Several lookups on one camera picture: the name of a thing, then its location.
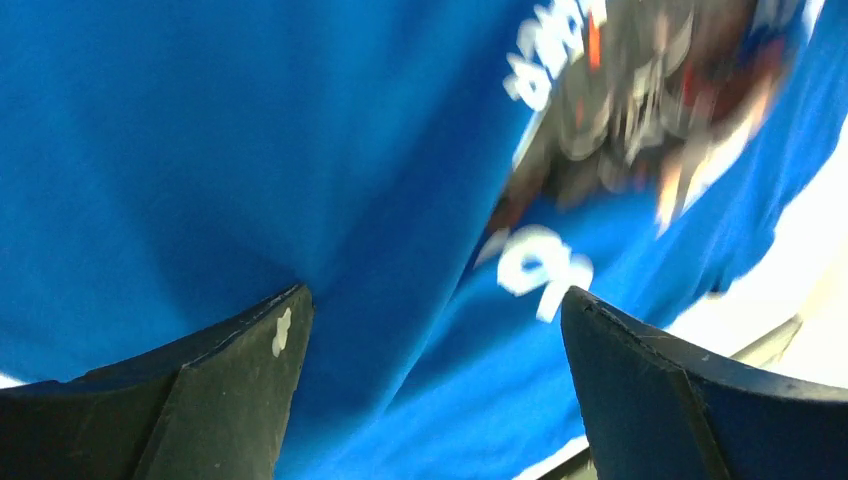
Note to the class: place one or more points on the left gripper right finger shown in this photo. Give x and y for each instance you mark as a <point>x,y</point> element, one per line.
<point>655,406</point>

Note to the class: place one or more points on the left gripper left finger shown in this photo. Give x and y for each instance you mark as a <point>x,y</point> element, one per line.
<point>211,405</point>

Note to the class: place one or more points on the blue printed t shirt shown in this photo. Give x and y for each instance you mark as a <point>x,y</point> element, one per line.
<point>436,173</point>

